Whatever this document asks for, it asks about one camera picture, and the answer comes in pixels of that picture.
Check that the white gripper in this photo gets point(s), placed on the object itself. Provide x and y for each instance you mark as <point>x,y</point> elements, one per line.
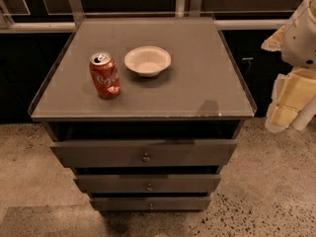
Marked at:
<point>300,39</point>

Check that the grey bottom drawer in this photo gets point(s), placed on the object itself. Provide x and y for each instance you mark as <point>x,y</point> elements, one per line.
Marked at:
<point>149,203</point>

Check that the grey drawer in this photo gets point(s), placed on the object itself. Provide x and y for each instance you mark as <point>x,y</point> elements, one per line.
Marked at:
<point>143,153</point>
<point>123,184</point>
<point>149,203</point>

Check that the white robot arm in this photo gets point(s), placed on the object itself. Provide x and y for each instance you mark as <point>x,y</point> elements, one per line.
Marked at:
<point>299,37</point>

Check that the grey top drawer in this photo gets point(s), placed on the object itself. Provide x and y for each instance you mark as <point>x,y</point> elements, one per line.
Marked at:
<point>143,153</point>

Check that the grey drawer cabinet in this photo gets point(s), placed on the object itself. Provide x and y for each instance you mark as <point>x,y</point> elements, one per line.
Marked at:
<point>201,95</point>

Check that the grey middle drawer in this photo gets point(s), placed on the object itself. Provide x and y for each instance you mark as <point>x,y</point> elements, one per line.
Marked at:
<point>123,184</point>

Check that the white paper bowl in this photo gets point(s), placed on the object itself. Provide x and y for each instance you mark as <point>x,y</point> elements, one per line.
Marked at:
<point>147,61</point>

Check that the red soda can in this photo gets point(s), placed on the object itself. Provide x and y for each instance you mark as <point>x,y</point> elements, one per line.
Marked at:
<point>105,75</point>

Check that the white cylindrical post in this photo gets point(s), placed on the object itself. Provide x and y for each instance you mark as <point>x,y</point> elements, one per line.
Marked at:
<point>305,115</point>

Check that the metal rail frame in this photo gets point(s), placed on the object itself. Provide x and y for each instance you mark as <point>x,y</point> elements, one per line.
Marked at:
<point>52,16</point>

